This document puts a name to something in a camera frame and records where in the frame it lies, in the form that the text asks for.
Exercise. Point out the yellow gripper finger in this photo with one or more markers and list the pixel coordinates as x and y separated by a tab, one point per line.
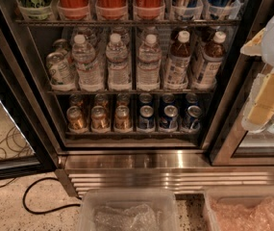
260	105
253	46

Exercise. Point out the orange can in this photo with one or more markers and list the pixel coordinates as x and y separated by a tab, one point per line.
123	99
76	100
101	100
99	118
76	118
122	118

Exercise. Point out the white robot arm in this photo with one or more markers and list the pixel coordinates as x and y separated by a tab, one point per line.
268	48

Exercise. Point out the right fridge glass door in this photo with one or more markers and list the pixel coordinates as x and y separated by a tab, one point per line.
232	145

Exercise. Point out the blue can front right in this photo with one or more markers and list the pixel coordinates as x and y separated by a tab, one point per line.
191	120

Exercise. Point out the blue can back right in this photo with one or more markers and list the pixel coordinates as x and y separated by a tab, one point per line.
191	99

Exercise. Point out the blue can top left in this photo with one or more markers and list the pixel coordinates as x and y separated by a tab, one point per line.
186	9

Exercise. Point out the blue can back middle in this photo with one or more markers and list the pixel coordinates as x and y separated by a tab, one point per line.
167	99

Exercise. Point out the blue can front middle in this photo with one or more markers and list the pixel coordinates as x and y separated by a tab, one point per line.
168	120

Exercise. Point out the red cola can right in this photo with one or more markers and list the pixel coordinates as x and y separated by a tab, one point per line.
148	9

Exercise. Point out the blue can back left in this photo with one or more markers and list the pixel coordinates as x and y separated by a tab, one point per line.
145	99

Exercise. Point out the blue can front left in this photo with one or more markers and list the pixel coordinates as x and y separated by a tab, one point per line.
146	117

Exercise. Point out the red cola can middle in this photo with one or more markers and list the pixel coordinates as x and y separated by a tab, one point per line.
111	9

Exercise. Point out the silver can back middle shelf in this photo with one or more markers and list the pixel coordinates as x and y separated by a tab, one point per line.
62	45

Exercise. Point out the silver can shelf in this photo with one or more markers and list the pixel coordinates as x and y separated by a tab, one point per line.
61	75
62	45

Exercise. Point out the silver can front middle shelf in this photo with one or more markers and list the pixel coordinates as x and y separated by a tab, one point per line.
61	75

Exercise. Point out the open fridge glass door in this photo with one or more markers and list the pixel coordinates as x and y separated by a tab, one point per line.
17	100

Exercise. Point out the brown tea bottle right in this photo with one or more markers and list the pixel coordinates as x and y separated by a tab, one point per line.
207	60

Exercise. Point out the brown tea bottle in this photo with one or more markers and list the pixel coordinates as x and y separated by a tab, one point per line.
207	60
177	61

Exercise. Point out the brown tea bottle left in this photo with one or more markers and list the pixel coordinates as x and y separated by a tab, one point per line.
177	61

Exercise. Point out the water bottle right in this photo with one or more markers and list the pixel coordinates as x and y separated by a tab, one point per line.
149	61

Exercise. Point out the water bottle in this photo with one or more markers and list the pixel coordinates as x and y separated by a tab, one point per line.
149	61
119	71
87	65

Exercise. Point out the clear plastic bin right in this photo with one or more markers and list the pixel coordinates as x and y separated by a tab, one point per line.
249	196

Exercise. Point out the clear plastic bin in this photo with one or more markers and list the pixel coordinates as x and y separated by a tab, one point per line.
249	196
159	199

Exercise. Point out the water bottle middle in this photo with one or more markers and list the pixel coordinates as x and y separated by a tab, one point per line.
119	71

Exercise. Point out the water bottle left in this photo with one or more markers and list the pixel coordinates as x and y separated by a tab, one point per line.
87	65

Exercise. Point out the clear plastic bin left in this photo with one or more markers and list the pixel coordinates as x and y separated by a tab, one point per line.
159	199

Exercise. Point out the middle wire shelf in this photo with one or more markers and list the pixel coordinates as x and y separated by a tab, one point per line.
57	92

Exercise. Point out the wire shelf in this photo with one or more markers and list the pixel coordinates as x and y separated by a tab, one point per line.
57	92
126	23

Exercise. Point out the top wire shelf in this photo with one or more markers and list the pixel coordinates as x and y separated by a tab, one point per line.
126	23

